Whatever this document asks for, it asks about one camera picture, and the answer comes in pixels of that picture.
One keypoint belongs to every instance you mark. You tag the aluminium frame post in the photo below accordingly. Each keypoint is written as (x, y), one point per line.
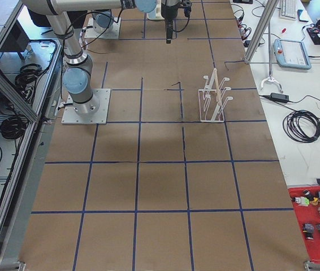
(261, 26)

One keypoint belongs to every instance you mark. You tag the white wire cup rack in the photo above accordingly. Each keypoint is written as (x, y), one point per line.
(213, 98)

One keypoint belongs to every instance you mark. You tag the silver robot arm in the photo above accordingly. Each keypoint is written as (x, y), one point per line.
(77, 77)

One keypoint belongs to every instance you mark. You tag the black power adapter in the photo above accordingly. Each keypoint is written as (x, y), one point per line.
(278, 97)

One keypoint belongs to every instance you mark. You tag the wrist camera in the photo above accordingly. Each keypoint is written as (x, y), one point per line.
(186, 5)

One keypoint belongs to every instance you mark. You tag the white keyboard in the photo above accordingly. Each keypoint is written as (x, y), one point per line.
(288, 9)

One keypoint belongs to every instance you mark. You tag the blue teach pendant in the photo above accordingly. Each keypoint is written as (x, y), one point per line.
(291, 54)

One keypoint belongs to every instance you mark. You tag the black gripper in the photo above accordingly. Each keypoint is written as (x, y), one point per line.
(168, 11)

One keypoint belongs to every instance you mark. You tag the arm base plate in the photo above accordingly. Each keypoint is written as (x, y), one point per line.
(93, 30)
(94, 111)

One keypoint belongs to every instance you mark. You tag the red parts tray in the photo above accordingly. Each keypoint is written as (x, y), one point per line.
(306, 204)

